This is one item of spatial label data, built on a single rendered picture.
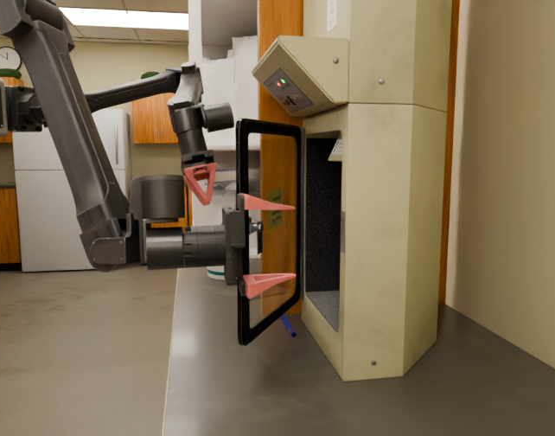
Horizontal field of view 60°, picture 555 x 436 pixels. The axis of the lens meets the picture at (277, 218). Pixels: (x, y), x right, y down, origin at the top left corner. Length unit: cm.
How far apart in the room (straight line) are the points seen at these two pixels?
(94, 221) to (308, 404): 43
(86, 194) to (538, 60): 88
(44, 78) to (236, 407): 56
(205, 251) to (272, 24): 67
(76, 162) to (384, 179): 47
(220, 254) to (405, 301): 36
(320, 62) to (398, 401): 55
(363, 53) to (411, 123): 14
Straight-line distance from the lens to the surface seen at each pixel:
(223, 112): 107
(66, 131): 75
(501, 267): 120
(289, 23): 119
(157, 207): 65
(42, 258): 598
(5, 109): 151
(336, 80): 80
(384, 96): 82
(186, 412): 81
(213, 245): 65
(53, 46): 81
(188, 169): 101
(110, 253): 68
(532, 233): 111
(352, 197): 80
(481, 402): 88
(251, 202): 65
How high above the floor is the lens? 133
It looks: 8 degrees down
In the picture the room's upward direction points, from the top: straight up
